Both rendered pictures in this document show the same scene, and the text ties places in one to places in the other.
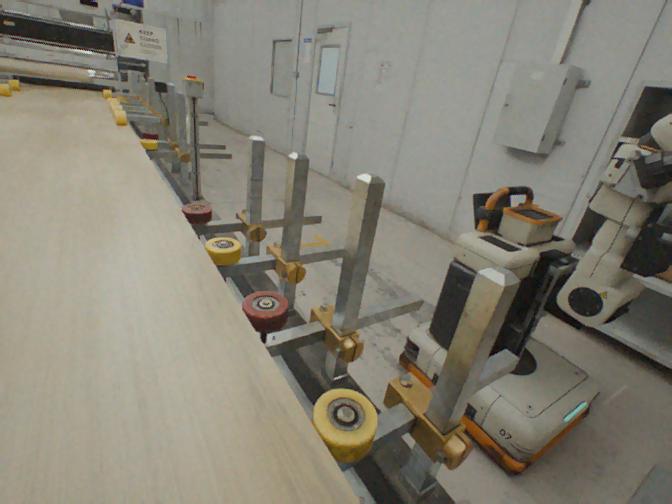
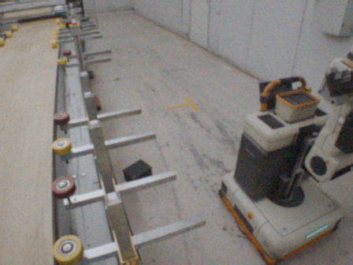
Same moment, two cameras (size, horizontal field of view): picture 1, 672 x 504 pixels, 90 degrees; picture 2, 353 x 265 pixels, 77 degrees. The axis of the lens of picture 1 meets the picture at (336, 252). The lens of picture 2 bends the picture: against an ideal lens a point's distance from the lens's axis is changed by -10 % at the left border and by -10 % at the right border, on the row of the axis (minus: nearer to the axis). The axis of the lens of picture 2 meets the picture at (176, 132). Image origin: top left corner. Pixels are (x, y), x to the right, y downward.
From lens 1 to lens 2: 0.48 m
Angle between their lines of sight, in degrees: 16
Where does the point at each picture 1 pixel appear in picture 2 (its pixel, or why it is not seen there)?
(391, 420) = (104, 250)
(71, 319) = not seen: outside the picture
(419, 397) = not seen: hidden behind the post
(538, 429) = (284, 243)
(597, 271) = (325, 146)
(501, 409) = (265, 229)
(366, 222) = (97, 147)
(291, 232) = not seen: hidden behind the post
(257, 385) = (39, 229)
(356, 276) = (103, 172)
